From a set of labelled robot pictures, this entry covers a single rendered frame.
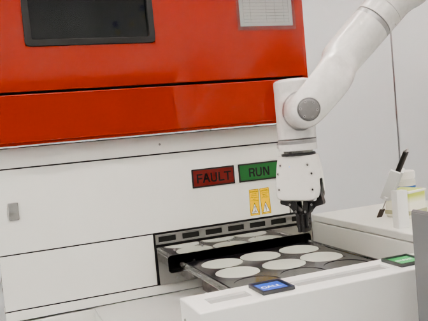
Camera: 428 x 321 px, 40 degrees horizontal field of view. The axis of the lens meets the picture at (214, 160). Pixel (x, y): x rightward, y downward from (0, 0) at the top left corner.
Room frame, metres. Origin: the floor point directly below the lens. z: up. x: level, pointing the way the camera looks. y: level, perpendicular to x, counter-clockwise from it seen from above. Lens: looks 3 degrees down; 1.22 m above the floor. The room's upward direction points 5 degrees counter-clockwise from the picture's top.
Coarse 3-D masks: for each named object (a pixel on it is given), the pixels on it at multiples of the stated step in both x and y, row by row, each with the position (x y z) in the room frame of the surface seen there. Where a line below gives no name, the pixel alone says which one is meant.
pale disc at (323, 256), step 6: (318, 252) 1.42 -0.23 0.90; (324, 252) 1.41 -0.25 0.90; (330, 252) 1.41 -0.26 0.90; (300, 258) 1.37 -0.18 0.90; (306, 258) 1.37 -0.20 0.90; (312, 258) 1.36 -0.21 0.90; (318, 258) 1.36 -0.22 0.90; (324, 258) 1.35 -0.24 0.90; (330, 258) 1.35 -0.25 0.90; (336, 258) 1.34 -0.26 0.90
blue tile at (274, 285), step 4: (260, 284) 0.94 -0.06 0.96; (264, 284) 0.94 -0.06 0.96; (268, 284) 0.94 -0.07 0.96; (272, 284) 0.93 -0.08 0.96; (276, 284) 0.93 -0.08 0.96; (280, 284) 0.93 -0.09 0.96; (284, 284) 0.93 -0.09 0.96; (260, 288) 0.92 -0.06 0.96; (264, 288) 0.91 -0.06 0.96; (268, 288) 0.91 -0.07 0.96; (272, 288) 0.91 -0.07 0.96; (276, 288) 0.91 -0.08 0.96
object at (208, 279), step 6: (180, 264) 1.43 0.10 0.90; (186, 264) 1.40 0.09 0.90; (192, 270) 1.34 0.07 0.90; (198, 270) 1.33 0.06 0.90; (198, 276) 1.30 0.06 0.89; (204, 276) 1.27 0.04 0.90; (210, 282) 1.23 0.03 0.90; (216, 282) 1.21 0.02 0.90; (216, 288) 1.20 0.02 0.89; (222, 288) 1.17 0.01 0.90; (228, 288) 1.16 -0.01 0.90
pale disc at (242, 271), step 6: (222, 270) 1.32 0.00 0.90; (228, 270) 1.32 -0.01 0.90; (234, 270) 1.31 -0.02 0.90; (240, 270) 1.31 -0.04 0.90; (246, 270) 1.30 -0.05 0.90; (252, 270) 1.30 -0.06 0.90; (258, 270) 1.29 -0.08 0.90; (222, 276) 1.26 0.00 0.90; (228, 276) 1.26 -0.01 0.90; (234, 276) 1.26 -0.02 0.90; (240, 276) 1.25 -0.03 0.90
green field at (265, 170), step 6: (270, 162) 1.57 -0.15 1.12; (276, 162) 1.57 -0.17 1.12; (240, 168) 1.54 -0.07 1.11; (246, 168) 1.54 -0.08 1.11; (252, 168) 1.55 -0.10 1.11; (258, 168) 1.55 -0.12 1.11; (264, 168) 1.56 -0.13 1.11; (270, 168) 1.57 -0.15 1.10; (240, 174) 1.54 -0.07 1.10; (246, 174) 1.54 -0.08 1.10; (252, 174) 1.55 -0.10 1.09; (258, 174) 1.55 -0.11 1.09; (264, 174) 1.56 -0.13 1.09; (270, 174) 1.57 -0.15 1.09
